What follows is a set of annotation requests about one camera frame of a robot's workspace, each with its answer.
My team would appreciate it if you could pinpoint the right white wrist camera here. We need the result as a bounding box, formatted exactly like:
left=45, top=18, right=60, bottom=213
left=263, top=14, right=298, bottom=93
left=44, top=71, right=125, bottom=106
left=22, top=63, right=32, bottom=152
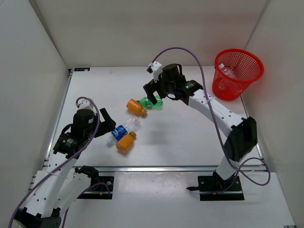
left=147, top=61, right=163, bottom=83

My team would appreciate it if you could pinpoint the left dark corner label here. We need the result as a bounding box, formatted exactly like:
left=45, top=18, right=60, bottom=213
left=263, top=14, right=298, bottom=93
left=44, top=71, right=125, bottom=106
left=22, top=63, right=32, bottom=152
left=74, top=67, right=90, bottom=72

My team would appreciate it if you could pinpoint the red mesh plastic bin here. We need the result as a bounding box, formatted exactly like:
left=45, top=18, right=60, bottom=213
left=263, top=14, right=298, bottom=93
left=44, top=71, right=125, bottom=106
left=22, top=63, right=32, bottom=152
left=212, top=48, right=264, bottom=101

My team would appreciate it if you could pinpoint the blue label clear bottle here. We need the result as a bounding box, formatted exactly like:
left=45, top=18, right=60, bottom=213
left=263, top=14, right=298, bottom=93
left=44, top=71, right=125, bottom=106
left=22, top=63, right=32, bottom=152
left=106, top=117, right=141, bottom=147

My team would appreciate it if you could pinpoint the orange juice bottle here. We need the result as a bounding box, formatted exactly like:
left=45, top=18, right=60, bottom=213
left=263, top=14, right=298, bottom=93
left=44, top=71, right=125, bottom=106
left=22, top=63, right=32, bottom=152
left=126, top=99, right=147, bottom=117
left=116, top=131, right=136, bottom=153

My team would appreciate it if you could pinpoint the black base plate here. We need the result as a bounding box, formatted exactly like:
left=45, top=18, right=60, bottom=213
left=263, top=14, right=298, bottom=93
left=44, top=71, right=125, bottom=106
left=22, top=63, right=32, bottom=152
left=78, top=172, right=114, bottom=200
left=186, top=176, right=245, bottom=201

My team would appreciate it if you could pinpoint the small red cap bottle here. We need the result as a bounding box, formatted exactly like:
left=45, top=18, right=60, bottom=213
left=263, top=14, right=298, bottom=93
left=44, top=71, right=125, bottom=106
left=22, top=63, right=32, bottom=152
left=217, top=78, right=231, bottom=92

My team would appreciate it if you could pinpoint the upper orange juice bottle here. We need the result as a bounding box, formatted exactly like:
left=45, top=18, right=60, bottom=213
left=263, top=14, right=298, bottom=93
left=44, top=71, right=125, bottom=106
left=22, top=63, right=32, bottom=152
left=126, top=99, right=147, bottom=117

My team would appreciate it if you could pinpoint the large clear plastic bottle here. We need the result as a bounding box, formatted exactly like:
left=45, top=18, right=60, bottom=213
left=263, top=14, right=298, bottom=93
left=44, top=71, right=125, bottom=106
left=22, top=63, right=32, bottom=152
left=218, top=63, right=237, bottom=79

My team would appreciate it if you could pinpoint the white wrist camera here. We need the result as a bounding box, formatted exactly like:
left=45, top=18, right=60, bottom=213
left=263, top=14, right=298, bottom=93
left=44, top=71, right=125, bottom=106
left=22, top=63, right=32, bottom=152
left=147, top=61, right=163, bottom=83
left=76, top=99, right=94, bottom=111

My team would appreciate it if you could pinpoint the aluminium front table rail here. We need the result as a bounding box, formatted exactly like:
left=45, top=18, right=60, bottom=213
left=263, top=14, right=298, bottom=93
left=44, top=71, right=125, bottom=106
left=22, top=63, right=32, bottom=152
left=42, top=165, right=264, bottom=173

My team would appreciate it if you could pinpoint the lower orange juice bottle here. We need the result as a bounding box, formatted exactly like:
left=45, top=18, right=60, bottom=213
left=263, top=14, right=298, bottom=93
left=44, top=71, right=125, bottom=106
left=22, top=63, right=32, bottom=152
left=116, top=131, right=136, bottom=153

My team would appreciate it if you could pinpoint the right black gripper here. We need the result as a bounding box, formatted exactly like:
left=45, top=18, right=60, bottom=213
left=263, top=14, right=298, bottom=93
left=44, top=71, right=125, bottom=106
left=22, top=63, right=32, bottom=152
left=145, top=73, right=177, bottom=104

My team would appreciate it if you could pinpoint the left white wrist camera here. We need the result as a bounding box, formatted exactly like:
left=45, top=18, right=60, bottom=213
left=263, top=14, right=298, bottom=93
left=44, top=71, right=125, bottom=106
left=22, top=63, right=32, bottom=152
left=76, top=99, right=94, bottom=111

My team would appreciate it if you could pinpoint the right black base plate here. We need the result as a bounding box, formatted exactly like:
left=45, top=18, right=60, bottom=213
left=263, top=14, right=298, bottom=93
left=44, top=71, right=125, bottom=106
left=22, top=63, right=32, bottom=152
left=186, top=176, right=245, bottom=201

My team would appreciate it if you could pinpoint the green plastic bottle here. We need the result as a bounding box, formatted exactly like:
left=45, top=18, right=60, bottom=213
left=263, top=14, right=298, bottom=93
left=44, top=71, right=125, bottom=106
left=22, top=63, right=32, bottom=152
left=138, top=95, right=163, bottom=110

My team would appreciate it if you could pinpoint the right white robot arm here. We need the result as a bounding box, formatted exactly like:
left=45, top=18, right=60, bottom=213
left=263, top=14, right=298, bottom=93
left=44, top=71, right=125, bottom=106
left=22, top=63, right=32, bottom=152
left=143, top=62, right=257, bottom=191

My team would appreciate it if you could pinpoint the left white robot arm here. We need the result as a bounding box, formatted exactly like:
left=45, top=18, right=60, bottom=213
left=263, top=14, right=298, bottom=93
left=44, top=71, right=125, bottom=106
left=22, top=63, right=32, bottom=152
left=13, top=108, right=116, bottom=228

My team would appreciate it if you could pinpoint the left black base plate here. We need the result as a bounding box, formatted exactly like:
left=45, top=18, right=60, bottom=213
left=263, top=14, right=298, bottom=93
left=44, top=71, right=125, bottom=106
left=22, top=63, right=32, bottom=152
left=78, top=172, right=114, bottom=200

